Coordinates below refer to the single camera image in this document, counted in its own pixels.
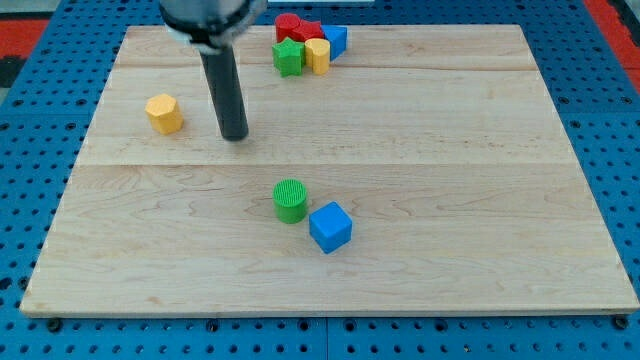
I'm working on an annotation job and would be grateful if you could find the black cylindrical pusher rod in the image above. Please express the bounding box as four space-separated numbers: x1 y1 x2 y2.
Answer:
201 45 249 141

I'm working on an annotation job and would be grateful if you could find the yellow hexagon block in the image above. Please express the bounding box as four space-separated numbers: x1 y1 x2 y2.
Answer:
145 94 184 135

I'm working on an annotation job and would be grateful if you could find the green star block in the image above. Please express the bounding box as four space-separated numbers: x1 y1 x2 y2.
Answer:
272 37 305 77

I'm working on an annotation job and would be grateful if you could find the red cylinder block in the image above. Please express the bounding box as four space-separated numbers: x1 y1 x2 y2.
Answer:
274 13 301 43

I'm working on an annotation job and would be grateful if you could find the red star block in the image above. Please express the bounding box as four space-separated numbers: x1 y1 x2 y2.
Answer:
291 19 325 42

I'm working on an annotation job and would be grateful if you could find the yellow heart block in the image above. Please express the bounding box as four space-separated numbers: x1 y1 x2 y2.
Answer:
305 38 331 75

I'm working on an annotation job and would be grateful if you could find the blue triangle block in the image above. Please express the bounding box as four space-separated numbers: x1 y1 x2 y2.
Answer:
321 25 348 61

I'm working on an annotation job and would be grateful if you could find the green cylinder block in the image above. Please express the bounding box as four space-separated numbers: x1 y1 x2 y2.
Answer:
272 178 307 224

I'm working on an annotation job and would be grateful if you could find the blue cube block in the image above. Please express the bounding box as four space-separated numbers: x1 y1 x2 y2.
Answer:
309 202 353 254

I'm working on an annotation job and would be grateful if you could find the wooden board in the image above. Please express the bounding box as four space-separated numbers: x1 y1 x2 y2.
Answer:
21 25 639 318

